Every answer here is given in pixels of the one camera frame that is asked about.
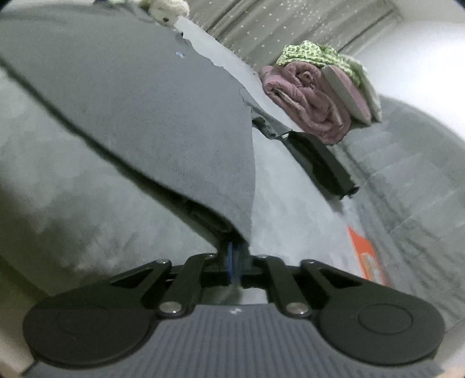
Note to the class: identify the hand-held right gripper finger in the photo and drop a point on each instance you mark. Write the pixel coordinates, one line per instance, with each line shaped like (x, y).
(238, 269)
(231, 267)

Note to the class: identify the grey t-shirt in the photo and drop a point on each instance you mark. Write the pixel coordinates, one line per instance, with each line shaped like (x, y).
(145, 109)

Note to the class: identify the folded black clothes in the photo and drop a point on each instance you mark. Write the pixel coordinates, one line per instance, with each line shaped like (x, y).
(319, 163)

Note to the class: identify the orange printed box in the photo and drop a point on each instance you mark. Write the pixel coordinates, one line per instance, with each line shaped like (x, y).
(363, 254)

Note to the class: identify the folded pink quilt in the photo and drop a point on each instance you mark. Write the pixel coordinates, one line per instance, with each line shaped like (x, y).
(308, 98)

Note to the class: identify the grey quilted blanket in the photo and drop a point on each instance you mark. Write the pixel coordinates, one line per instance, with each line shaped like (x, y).
(417, 181)

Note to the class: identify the pink and white pillow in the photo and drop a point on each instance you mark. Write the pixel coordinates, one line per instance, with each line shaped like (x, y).
(345, 91)

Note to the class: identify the green patterned cloth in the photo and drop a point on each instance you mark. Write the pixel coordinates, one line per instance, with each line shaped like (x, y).
(312, 52)

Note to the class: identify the grey star-print curtain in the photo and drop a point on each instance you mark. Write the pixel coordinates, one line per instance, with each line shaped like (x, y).
(272, 25)

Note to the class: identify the white plush dog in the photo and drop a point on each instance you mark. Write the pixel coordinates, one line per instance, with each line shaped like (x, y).
(167, 11)

